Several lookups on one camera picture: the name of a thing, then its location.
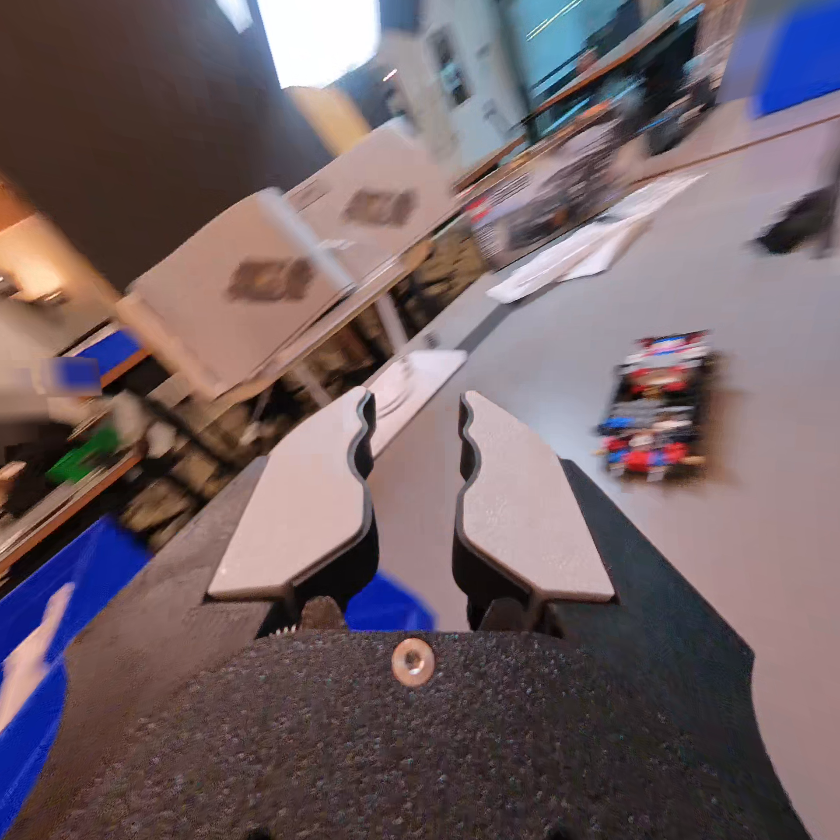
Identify lego set box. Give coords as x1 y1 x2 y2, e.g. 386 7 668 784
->
466 119 631 270

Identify white paper bags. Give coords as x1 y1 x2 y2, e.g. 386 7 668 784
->
486 174 710 305

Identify blue bin with white label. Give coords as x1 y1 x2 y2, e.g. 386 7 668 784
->
751 0 840 116

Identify blue plastic bin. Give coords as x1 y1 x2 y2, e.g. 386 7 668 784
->
0 516 437 840

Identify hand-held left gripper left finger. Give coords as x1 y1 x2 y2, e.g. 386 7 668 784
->
206 389 382 624

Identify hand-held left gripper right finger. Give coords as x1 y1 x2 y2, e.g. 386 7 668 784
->
452 390 616 626

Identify black partition panel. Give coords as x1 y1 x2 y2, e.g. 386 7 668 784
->
0 0 336 296

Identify open instruction booklet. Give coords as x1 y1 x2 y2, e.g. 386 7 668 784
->
116 119 460 401

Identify partly built lego car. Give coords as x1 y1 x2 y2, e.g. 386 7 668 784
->
598 331 720 484

